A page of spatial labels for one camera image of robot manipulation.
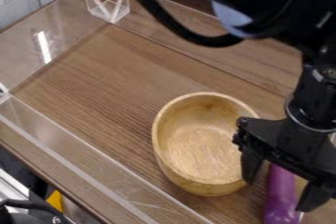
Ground brown wooden bowl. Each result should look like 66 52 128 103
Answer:
150 92 257 196

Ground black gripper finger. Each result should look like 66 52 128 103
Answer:
296 182 334 212
240 149 264 184

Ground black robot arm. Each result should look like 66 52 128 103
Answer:
210 0 336 212

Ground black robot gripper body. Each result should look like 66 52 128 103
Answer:
230 99 336 199

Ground black device with yellow label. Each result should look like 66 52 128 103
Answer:
0 193 73 224

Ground clear acrylic tray walls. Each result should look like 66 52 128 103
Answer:
0 0 301 224

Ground purple toy eggplant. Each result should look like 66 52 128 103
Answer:
264 164 301 224

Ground black cable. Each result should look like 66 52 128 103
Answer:
114 0 246 48

